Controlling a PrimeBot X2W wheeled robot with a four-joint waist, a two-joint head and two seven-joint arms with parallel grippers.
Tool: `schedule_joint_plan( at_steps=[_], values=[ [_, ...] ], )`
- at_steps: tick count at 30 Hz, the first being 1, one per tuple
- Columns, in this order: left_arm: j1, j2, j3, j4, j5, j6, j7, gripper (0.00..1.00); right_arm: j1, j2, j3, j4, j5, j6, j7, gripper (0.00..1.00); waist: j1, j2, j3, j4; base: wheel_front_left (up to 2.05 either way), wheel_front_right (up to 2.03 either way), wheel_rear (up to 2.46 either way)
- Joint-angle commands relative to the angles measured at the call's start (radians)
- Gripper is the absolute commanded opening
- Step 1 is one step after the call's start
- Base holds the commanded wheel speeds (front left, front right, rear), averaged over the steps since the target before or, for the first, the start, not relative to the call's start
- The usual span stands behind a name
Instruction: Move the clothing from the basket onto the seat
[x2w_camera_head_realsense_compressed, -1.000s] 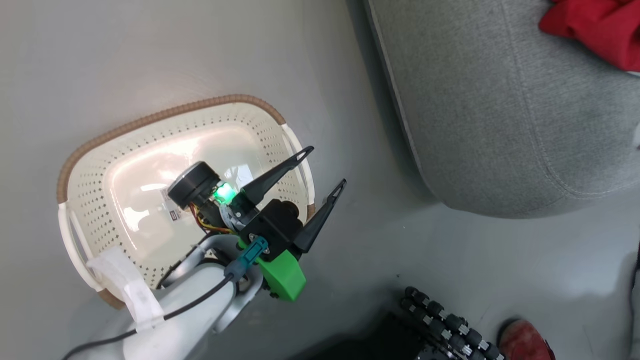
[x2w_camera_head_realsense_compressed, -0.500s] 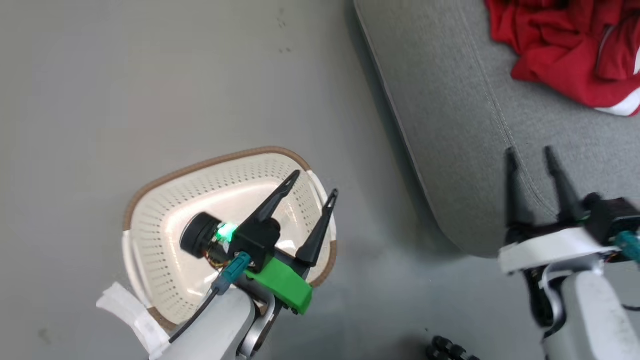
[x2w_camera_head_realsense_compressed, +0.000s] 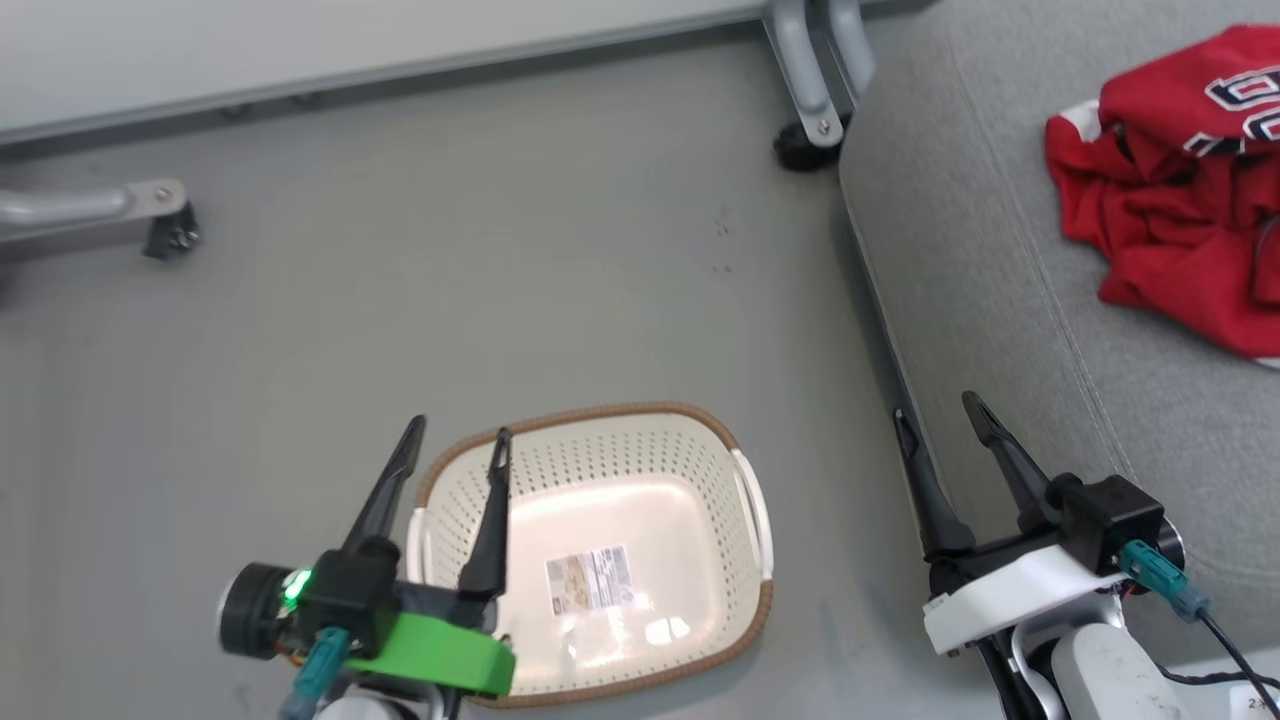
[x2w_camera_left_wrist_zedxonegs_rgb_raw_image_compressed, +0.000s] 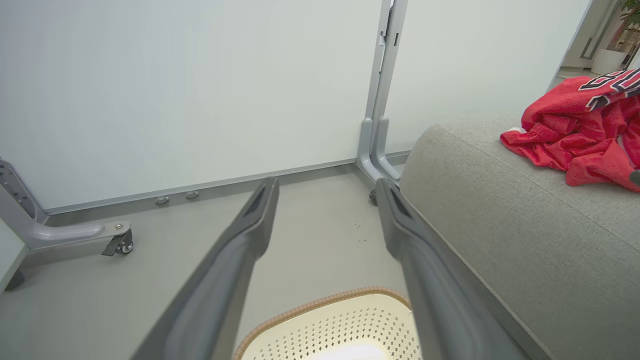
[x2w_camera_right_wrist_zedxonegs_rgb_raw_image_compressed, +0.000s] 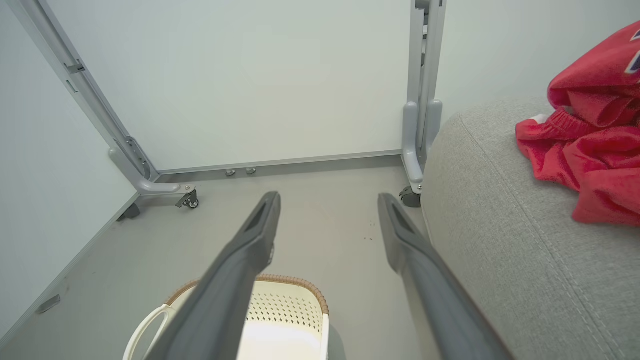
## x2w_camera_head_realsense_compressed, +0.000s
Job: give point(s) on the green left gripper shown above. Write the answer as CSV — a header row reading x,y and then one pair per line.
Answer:
x,y
440,650

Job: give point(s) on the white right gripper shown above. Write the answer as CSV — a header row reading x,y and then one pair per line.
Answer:
x,y
1010,595

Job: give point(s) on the red sports jersey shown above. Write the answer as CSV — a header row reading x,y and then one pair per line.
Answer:
x,y
1170,200

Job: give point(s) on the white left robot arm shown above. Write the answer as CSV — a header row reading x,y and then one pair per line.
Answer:
x,y
360,708

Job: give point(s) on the printed basket label sticker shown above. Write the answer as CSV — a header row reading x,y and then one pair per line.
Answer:
x,y
590,580

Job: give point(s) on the white perforated laundry basket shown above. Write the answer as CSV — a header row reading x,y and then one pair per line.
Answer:
x,y
640,500

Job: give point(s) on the black round left wrist motor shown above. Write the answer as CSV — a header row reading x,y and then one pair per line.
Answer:
x,y
250,610

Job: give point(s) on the grey fabric sofa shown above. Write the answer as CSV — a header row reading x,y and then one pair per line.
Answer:
x,y
1000,250

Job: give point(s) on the small black caster wheel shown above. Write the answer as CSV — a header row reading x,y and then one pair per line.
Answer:
x,y
172,238

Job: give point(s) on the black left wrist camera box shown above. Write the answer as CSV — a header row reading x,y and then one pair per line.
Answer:
x,y
350,595

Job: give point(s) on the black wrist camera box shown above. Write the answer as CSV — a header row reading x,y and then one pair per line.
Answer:
x,y
1110,520
350,595

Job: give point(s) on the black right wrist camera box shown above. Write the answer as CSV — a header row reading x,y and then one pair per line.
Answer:
x,y
1110,520

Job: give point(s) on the aluminium partition bottom rail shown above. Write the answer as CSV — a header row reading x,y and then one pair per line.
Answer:
x,y
300,80

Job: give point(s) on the grey metal frame leg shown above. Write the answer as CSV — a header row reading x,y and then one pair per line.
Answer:
x,y
800,60
60,210

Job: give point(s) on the grey metal frame upright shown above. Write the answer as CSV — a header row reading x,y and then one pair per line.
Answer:
x,y
850,40

